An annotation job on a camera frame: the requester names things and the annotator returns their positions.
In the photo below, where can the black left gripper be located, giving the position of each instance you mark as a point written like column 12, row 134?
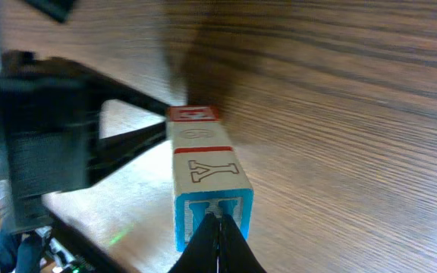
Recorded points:
column 44, row 133

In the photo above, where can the wooden block green V side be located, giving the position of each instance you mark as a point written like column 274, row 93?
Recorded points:
column 209, row 180

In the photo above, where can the wooden block red U side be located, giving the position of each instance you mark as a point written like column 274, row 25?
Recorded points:
column 197, row 134

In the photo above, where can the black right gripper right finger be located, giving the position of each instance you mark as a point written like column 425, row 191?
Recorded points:
column 234, row 254

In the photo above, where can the wooden letter I block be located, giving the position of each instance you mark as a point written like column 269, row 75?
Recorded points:
column 192, row 113

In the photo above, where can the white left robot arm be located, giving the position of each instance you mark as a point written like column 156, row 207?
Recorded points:
column 50, row 132

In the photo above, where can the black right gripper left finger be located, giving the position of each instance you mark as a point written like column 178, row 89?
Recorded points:
column 200, row 255

